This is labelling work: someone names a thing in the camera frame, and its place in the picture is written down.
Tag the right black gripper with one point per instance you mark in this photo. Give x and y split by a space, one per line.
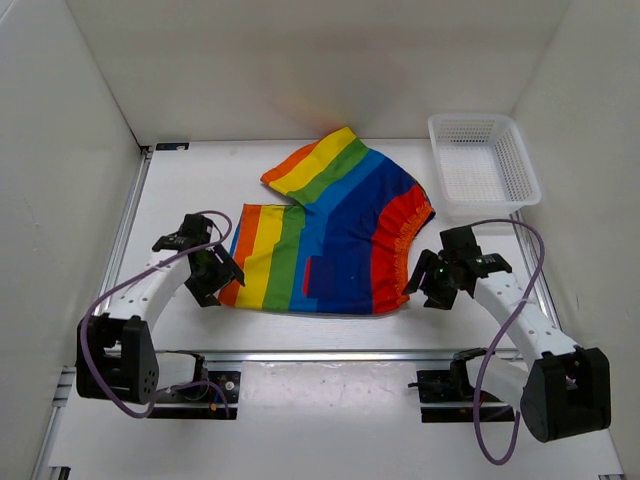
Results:
436 299

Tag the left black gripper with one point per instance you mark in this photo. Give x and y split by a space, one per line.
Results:
202 292

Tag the rainbow striped shorts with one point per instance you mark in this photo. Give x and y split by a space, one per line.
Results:
342 244

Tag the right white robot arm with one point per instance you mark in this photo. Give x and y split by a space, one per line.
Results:
563 391

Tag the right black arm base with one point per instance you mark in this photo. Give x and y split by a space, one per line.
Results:
441 402

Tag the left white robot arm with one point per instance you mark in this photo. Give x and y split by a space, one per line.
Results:
124 317

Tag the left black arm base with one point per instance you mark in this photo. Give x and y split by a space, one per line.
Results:
218 400

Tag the white plastic basket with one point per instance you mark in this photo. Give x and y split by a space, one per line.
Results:
483 167

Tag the small dark corner label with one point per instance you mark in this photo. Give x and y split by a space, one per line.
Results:
172 146

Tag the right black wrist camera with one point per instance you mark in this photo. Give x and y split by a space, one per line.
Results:
459 244

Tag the aluminium front rail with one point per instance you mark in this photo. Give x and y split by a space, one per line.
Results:
345 356

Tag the aluminium rail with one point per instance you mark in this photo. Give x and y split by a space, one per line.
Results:
345 356
123 232

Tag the aluminium left side rail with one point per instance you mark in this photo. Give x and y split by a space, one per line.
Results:
123 232

